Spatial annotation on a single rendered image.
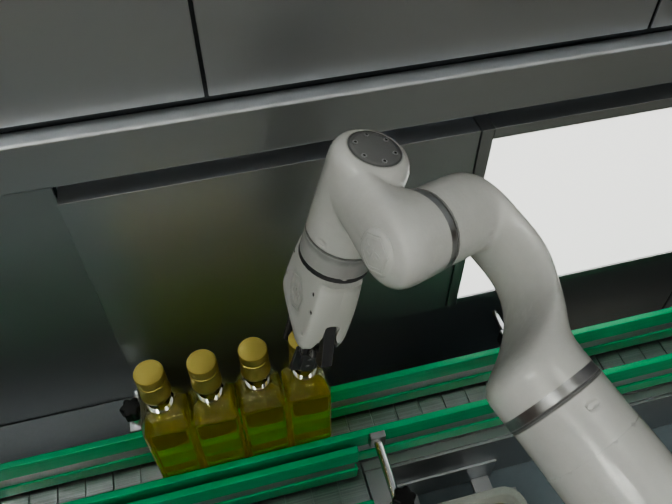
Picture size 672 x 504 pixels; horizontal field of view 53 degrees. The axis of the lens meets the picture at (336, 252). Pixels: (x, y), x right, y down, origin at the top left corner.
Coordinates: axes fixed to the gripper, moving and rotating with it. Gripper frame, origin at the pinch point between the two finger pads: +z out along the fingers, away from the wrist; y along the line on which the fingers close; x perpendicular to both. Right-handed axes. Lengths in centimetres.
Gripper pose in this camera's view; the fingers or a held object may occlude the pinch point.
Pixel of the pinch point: (302, 342)
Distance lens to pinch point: 78.5
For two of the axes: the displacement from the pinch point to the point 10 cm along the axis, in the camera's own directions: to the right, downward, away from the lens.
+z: -2.5, 6.8, 6.9
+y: 2.3, 7.3, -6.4
